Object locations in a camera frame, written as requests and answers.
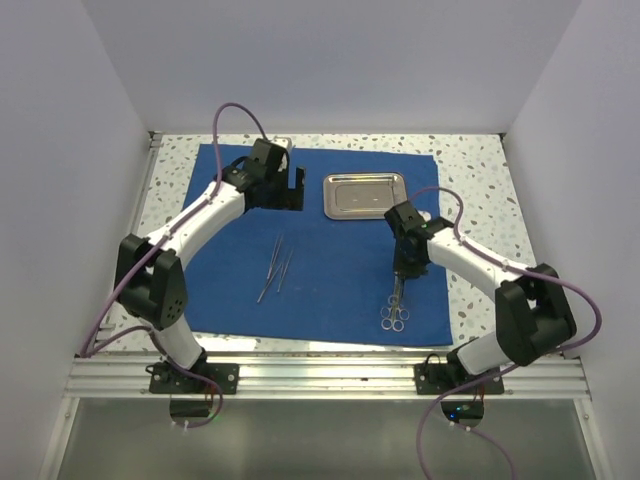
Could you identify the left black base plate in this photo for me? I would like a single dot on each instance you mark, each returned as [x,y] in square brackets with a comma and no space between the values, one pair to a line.
[165,379]

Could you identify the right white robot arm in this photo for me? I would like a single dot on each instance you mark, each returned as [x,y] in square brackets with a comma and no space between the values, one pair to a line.
[532,314]

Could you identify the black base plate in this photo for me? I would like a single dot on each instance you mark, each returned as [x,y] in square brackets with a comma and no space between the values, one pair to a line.
[165,379]
[437,378]

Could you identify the steel hemostat forceps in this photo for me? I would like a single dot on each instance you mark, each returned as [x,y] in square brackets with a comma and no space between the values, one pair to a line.
[398,293]

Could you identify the broad steel tweezers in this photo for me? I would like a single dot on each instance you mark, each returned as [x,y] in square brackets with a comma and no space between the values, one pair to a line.
[274,255]

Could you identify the fine steel tweezers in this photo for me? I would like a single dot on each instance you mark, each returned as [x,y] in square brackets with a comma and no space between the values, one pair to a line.
[283,270]

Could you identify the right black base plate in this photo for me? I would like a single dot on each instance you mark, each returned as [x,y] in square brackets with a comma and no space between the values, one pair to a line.
[437,378]

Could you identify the stainless steel instrument tray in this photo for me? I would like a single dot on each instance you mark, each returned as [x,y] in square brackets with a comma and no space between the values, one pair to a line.
[362,196]

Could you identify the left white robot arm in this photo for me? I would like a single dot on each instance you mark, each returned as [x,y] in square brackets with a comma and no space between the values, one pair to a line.
[150,275]

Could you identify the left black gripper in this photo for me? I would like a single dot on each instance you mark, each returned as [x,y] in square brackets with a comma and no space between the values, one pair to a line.
[289,199]

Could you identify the aluminium mounting rail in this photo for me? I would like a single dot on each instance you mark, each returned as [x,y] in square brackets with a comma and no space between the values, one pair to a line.
[322,375]

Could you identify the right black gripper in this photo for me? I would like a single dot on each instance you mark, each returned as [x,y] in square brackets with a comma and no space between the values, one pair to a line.
[403,269]

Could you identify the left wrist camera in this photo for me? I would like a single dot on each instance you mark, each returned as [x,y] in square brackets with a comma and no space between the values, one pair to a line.
[284,142]

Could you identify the steel scissors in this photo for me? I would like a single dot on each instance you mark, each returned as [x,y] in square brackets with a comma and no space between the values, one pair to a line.
[392,316]

